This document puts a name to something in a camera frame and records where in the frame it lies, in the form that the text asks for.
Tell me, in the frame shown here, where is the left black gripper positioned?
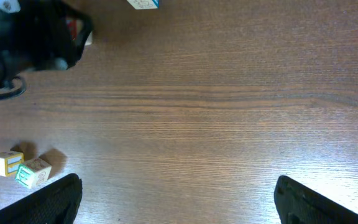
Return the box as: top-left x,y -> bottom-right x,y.
0,0 -> 93,87

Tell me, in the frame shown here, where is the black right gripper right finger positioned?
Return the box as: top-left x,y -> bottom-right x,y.
274,175 -> 358,224

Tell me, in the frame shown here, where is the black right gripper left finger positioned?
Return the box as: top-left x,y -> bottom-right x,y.
0,173 -> 83,224

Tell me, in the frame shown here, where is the red letter Y block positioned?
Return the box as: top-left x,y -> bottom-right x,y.
66,17 -> 93,46

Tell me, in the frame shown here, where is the green letter B block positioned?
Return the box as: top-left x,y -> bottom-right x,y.
15,158 -> 52,189

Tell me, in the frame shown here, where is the plain wooden block letter I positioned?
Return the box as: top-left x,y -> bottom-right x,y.
0,151 -> 24,177

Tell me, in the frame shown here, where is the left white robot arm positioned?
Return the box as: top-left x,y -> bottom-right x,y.
0,0 -> 93,224

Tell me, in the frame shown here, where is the plain wooden block right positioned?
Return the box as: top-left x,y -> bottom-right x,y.
127,0 -> 159,10

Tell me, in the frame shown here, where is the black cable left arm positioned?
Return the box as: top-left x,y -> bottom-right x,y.
0,76 -> 27,103

